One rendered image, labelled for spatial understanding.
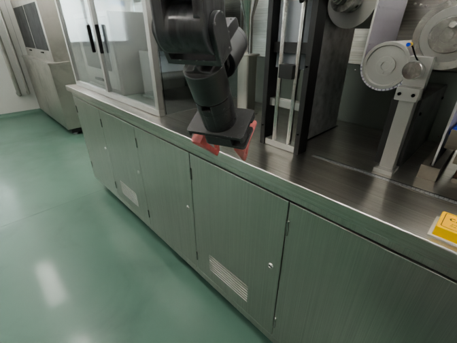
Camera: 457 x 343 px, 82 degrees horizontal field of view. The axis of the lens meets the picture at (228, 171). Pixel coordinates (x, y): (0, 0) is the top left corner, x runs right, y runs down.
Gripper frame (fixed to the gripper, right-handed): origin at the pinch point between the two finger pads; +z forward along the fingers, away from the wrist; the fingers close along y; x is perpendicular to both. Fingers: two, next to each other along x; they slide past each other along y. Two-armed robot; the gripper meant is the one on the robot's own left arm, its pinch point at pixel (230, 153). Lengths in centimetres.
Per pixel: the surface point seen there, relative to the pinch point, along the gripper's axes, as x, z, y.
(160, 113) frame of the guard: -42, 38, 59
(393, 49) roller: -46, 7, -28
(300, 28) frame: -45.5, 0.7, -3.5
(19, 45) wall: -214, 120, 472
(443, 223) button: -3.5, 16.1, -40.8
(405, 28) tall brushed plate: -78, 19, -33
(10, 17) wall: -234, 87, 472
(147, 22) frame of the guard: -59, 6, 60
